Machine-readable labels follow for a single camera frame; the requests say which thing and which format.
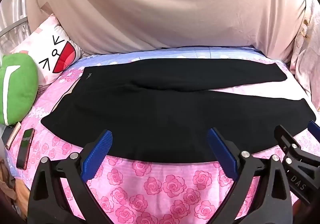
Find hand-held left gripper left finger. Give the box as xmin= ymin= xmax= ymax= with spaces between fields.
xmin=27 ymin=130 xmax=115 ymax=224

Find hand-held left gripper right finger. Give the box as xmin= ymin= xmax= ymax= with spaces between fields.
xmin=207 ymin=128 xmax=293 ymax=224

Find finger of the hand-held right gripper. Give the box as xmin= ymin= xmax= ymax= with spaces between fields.
xmin=274 ymin=125 xmax=320 ymax=164
xmin=308 ymin=120 xmax=320 ymax=136

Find black pants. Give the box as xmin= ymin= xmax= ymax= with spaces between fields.
xmin=40 ymin=58 xmax=317 ymax=164

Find pink floral bedsheet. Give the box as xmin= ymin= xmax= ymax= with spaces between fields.
xmin=5 ymin=46 xmax=320 ymax=224

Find pale floral blanket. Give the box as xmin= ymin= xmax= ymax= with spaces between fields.
xmin=287 ymin=0 xmax=320 ymax=112

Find red-cased phone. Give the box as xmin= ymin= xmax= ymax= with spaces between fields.
xmin=16 ymin=128 xmax=35 ymax=170

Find gold-edged phone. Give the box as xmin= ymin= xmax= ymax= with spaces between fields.
xmin=5 ymin=122 xmax=22 ymax=151

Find green plush pillow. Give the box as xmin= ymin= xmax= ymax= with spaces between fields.
xmin=0 ymin=54 xmax=39 ymax=126

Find cartoon face pillow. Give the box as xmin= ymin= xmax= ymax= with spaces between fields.
xmin=11 ymin=14 xmax=84 ymax=85

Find white sheer curtain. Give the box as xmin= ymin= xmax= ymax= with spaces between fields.
xmin=0 ymin=0 xmax=29 ymax=57

